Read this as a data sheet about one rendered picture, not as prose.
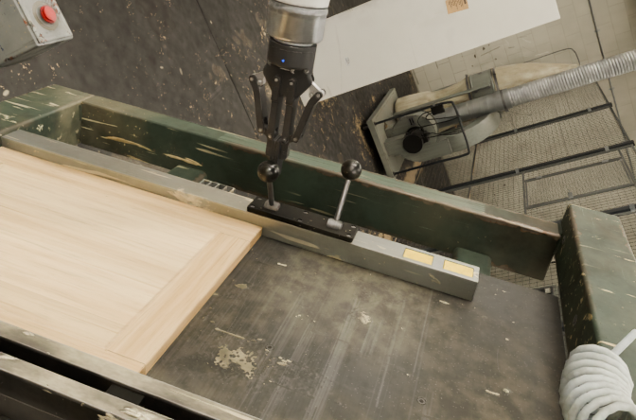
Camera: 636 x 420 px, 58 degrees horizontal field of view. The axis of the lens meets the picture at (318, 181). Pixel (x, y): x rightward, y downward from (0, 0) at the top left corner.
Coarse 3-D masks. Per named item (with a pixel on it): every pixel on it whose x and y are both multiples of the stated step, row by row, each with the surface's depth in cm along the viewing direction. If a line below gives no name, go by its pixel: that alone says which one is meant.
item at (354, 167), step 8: (352, 160) 102; (344, 168) 102; (352, 168) 101; (360, 168) 102; (344, 176) 102; (352, 176) 102; (344, 184) 103; (344, 192) 103; (344, 200) 103; (336, 216) 102; (328, 224) 102; (336, 224) 102
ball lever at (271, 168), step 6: (264, 162) 96; (270, 162) 96; (258, 168) 96; (264, 168) 95; (270, 168) 95; (276, 168) 96; (258, 174) 96; (264, 174) 95; (270, 174) 95; (276, 174) 96; (264, 180) 96; (270, 180) 96; (270, 186) 99; (270, 192) 101; (270, 198) 102; (264, 204) 104; (270, 204) 104; (276, 204) 104; (276, 210) 104
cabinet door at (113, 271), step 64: (0, 192) 101; (64, 192) 104; (128, 192) 107; (0, 256) 85; (64, 256) 88; (128, 256) 90; (192, 256) 93; (0, 320) 74; (64, 320) 76; (128, 320) 78
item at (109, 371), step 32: (0, 352) 62; (32, 352) 64; (64, 352) 64; (0, 384) 61; (32, 384) 60; (64, 384) 60; (96, 384) 62; (128, 384) 61; (160, 384) 62; (32, 416) 62; (64, 416) 60; (96, 416) 58; (128, 416) 58; (160, 416) 58; (192, 416) 60; (224, 416) 59
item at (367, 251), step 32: (64, 160) 112; (96, 160) 112; (160, 192) 108; (192, 192) 107; (224, 192) 109; (256, 224) 104; (288, 224) 103; (352, 256) 101; (384, 256) 99; (448, 288) 98
